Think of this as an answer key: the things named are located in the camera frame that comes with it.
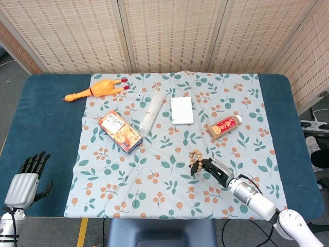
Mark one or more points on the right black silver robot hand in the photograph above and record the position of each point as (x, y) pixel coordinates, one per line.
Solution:
(218, 172)

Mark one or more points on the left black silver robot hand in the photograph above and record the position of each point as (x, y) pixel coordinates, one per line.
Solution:
(21, 189)

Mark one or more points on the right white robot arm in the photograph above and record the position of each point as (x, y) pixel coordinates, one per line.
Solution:
(253, 198)

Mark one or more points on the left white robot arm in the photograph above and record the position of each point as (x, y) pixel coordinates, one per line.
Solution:
(7, 229)

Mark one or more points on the brown drink bottle red label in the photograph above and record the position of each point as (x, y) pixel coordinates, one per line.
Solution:
(223, 127)

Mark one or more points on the floral leaf print tablecloth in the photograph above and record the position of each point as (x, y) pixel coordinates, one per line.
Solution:
(154, 180)

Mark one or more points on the teal blue table cover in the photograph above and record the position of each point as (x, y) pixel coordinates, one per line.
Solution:
(46, 123)

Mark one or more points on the white flat box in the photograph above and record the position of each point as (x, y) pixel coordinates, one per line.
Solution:
(182, 110)

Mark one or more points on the blue grey chair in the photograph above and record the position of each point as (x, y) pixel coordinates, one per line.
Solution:
(162, 232)

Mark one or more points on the bundle of clear straws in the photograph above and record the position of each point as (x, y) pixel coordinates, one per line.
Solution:
(154, 108)

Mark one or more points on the white shoe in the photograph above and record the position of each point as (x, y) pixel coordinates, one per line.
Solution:
(312, 145)

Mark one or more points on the black fabric object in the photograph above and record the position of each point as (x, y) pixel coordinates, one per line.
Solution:
(321, 158)

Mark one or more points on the orange blue snack box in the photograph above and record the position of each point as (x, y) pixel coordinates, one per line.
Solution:
(120, 132)

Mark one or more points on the white floor stand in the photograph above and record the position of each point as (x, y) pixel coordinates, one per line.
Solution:
(314, 126)

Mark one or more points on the yellow rubber chicken toy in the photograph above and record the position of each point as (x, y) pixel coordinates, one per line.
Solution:
(101, 88)

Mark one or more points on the woven folding screen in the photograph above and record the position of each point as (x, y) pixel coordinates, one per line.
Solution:
(180, 33)

